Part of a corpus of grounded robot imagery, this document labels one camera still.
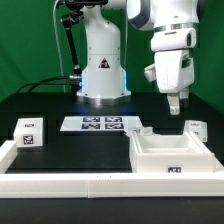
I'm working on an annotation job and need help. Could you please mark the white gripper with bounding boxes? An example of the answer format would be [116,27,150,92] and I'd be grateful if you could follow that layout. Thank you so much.
[154,50,194,115]

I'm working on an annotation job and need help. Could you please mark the white cabinet door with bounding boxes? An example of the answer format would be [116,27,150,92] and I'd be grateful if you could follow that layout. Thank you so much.
[184,120,208,142]
[124,127,153,136]

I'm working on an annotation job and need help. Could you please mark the white cabinet body box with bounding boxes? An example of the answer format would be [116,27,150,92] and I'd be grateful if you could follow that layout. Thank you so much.
[129,130,215,173]

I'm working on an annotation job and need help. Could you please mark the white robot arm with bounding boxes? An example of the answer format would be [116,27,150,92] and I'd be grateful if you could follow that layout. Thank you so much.
[78,0,205,115]

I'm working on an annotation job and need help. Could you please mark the white cabinet top block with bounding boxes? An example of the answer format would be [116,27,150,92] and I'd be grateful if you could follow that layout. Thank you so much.
[13,118,43,147]

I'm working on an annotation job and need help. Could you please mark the white marker base sheet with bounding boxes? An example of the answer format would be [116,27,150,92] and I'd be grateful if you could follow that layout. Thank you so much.
[60,116,142,132]

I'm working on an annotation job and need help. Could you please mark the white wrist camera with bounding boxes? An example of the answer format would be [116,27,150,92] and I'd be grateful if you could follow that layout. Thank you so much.
[144,64,156,82]

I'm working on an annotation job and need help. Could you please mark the black cable bundle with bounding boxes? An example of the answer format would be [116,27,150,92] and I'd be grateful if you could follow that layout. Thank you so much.
[16,76,82,94]

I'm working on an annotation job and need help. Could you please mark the white U-shaped frame fence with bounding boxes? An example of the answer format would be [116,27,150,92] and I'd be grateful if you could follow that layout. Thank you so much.
[0,140,224,198]

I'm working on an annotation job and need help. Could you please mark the grey thin cable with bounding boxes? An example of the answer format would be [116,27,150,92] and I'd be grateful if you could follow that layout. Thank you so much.
[52,0,67,94]

